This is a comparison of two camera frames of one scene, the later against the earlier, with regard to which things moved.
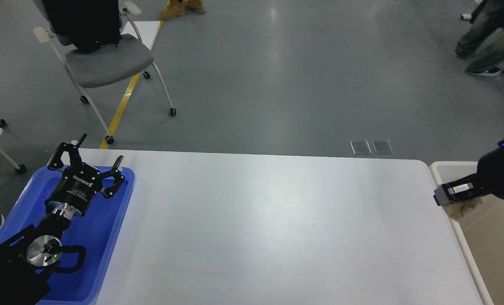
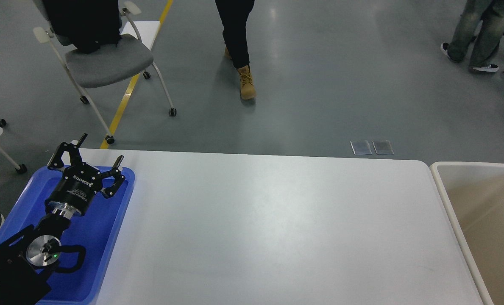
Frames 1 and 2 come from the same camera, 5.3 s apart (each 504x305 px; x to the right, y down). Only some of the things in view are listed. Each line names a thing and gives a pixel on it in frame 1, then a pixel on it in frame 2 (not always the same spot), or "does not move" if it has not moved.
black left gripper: (80, 182) does not move
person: (175, 8) to (233, 15)
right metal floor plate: (382, 146) does not move
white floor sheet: (147, 29) does not move
